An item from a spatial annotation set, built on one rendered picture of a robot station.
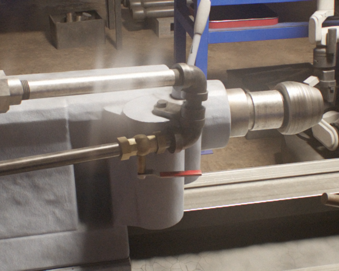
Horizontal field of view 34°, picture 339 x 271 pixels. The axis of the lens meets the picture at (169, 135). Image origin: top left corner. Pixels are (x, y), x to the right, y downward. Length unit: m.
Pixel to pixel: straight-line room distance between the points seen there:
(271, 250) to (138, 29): 3.98
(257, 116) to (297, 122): 0.06
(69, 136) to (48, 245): 0.16
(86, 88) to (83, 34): 3.98
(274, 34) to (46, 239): 2.17
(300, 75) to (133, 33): 2.09
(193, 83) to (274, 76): 2.58
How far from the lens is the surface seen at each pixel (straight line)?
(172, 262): 1.17
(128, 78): 0.66
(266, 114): 0.91
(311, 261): 1.21
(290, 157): 2.72
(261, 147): 3.09
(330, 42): 2.29
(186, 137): 0.73
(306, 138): 2.84
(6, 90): 0.60
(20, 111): 0.80
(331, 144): 2.63
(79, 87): 0.64
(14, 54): 4.59
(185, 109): 0.72
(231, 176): 1.21
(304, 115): 0.92
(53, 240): 0.84
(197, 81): 0.71
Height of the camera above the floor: 1.48
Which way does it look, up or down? 28 degrees down
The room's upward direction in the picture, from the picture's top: straight up
